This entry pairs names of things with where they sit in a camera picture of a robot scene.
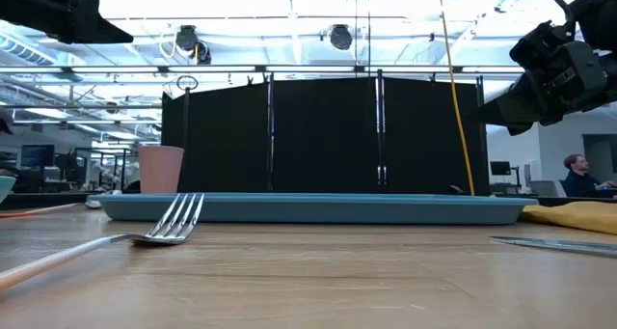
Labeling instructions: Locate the pink cup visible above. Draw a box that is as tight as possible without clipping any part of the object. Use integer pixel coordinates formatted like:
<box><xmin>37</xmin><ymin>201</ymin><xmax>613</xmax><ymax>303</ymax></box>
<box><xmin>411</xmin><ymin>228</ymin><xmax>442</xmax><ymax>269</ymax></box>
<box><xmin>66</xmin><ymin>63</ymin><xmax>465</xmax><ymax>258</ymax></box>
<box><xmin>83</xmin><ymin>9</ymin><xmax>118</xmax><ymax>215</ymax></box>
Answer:
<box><xmin>138</xmin><ymin>145</ymin><xmax>186</xmax><ymax>195</ymax></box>

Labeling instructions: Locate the yellow cloth napkin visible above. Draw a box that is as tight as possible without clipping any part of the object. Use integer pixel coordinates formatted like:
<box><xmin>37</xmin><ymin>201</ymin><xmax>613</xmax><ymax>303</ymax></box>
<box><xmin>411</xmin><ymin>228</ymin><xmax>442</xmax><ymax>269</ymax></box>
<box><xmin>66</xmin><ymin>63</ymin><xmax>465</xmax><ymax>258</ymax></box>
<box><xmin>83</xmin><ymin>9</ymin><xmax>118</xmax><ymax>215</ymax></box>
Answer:
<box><xmin>518</xmin><ymin>201</ymin><xmax>617</xmax><ymax>236</ymax></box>

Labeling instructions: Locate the black rig frame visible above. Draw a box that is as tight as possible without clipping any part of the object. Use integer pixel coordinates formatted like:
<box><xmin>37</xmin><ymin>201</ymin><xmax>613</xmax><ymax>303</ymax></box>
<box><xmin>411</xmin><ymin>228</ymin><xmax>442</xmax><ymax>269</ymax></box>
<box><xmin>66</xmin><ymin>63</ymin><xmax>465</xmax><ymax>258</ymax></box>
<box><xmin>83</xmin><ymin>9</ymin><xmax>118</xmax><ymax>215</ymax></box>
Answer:
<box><xmin>0</xmin><ymin>64</ymin><xmax>526</xmax><ymax>76</ymax></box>

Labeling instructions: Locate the dark wall screen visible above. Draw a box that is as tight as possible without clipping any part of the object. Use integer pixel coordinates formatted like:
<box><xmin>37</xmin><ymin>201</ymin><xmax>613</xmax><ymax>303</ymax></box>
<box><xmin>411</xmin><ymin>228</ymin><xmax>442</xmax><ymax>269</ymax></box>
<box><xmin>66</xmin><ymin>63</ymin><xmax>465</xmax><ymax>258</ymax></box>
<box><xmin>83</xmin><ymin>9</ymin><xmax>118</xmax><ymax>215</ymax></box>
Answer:
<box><xmin>19</xmin><ymin>144</ymin><xmax>56</xmax><ymax>169</ymax></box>

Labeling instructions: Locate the knife with yellow handle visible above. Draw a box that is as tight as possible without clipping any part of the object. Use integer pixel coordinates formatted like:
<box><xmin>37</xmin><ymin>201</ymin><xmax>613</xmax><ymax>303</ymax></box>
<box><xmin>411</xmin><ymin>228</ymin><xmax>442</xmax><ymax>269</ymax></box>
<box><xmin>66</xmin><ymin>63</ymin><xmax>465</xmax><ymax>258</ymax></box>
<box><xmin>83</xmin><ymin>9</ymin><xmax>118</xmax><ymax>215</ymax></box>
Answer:
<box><xmin>488</xmin><ymin>234</ymin><xmax>617</xmax><ymax>260</ymax></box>

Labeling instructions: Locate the blue plastic tray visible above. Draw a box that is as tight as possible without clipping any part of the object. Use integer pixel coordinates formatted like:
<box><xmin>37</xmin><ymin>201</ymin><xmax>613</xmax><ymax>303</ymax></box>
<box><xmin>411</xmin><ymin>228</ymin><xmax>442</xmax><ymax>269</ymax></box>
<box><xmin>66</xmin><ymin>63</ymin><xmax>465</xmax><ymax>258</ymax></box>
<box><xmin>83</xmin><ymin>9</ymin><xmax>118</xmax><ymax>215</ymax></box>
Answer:
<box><xmin>86</xmin><ymin>191</ymin><xmax>540</xmax><ymax>226</ymax></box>

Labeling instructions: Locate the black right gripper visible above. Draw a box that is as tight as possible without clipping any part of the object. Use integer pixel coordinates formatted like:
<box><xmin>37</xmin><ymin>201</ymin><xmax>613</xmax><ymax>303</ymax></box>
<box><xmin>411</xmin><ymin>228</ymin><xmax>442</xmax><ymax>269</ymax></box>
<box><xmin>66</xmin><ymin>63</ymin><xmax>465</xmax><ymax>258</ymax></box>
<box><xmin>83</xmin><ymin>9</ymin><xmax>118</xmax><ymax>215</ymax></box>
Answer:
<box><xmin>476</xmin><ymin>21</ymin><xmax>617</xmax><ymax>138</ymax></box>

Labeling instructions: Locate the yellow cable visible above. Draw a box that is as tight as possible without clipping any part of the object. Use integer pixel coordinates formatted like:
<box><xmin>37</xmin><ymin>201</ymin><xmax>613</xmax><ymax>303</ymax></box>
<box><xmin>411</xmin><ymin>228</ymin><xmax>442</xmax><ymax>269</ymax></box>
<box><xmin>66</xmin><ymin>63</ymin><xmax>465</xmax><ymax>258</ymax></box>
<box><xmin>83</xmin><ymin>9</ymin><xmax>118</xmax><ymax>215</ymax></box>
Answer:
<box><xmin>436</xmin><ymin>0</ymin><xmax>477</xmax><ymax>197</ymax></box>

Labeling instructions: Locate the grey chair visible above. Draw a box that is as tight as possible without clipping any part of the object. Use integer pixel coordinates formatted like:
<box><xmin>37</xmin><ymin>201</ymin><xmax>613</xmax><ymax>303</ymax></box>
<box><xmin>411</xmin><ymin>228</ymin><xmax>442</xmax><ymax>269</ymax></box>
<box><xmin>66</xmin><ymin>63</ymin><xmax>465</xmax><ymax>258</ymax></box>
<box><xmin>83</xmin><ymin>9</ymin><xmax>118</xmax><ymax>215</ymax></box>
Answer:
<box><xmin>528</xmin><ymin>179</ymin><xmax>561</xmax><ymax>198</ymax></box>

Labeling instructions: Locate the person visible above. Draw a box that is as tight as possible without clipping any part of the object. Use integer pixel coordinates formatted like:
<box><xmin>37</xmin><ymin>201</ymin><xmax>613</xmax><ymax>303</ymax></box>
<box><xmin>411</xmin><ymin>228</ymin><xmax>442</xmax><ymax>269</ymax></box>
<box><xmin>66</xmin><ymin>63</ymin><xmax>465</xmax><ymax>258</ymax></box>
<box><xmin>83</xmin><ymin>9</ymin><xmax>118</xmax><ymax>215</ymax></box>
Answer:
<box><xmin>561</xmin><ymin>152</ymin><xmax>617</xmax><ymax>199</ymax></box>

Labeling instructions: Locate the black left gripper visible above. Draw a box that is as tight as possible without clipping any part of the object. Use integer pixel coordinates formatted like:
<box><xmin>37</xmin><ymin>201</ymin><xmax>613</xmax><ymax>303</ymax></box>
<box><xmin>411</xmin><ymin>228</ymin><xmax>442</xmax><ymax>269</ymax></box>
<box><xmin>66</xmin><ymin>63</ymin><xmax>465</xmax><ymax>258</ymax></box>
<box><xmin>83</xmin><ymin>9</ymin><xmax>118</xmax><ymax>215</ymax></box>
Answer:
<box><xmin>0</xmin><ymin>0</ymin><xmax>135</xmax><ymax>45</ymax></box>

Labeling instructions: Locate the fork with orange handle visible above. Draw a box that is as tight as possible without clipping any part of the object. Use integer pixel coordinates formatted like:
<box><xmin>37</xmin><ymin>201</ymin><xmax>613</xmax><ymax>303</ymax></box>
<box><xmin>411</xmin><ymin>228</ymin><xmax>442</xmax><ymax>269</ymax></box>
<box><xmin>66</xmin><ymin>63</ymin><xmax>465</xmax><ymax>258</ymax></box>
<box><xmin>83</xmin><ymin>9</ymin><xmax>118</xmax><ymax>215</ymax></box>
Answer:
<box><xmin>0</xmin><ymin>192</ymin><xmax>205</xmax><ymax>294</ymax></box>

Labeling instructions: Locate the black partition screen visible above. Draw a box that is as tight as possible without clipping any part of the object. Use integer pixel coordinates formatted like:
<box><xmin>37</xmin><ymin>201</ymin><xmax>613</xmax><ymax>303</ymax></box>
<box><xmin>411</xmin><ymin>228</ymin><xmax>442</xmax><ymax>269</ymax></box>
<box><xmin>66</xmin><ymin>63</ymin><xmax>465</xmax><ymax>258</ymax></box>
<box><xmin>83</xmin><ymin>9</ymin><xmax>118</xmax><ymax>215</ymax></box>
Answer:
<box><xmin>160</xmin><ymin>72</ymin><xmax>491</xmax><ymax>196</ymax></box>

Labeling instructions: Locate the small black monitor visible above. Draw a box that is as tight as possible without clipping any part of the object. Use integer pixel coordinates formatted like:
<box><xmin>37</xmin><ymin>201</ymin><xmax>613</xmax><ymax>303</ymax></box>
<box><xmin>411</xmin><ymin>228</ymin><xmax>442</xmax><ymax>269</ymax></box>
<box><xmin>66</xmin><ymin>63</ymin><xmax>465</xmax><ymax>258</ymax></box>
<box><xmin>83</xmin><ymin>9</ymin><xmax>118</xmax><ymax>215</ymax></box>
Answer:
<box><xmin>489</xmin><ymin>160</ymin><xmax>513</xmax><ymax>178</ymax></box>

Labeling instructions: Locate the teal blue bowl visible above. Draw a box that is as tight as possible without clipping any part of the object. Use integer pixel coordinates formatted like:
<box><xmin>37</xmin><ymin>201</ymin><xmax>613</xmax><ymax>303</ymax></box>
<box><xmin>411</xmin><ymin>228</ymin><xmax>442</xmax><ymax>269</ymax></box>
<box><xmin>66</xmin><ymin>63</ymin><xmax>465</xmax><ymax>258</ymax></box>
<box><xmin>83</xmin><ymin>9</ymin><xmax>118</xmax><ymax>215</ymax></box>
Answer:
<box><xmin>0</xmin><ymin>175</ymin><xmax>17</xmax><ymax>206</ymax></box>

